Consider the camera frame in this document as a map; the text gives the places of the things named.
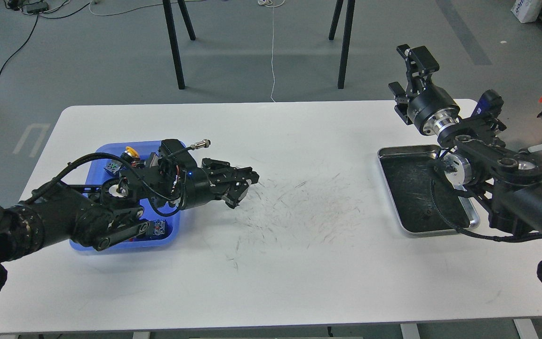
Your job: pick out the metal tray with black mat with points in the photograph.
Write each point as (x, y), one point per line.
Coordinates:
(407, 177)

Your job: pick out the red push button switch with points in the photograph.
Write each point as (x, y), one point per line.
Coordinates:
(157, 230)

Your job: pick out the black tripod right leg pair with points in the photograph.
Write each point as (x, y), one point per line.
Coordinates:
(349, 17)

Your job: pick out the white cardboard box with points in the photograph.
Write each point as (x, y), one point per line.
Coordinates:
(526, 11)

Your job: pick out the power strip on floor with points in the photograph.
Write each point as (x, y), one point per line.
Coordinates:
(35, 8)

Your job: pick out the black tripod leg pair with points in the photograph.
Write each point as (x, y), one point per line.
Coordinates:
(172, 36)
(349, 17)

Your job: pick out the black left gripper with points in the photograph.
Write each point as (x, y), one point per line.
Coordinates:
(230, 184)

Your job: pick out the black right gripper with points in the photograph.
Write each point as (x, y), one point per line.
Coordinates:
(432, 110)

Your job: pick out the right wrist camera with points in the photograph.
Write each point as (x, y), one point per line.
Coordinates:
(489, 104)

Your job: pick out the black tripod left leg pair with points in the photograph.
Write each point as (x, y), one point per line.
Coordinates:
(172, 36)

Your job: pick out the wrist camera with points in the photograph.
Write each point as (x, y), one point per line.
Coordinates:
(173, 153)
(489, 104)

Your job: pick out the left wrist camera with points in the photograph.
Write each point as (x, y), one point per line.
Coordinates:
(173, 153)

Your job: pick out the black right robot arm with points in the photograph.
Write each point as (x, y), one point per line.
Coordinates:
(473, 162)

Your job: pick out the yellow push button switch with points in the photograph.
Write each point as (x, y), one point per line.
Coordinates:
(131, 156)

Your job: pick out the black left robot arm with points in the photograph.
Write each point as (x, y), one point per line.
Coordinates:
(101, 216)

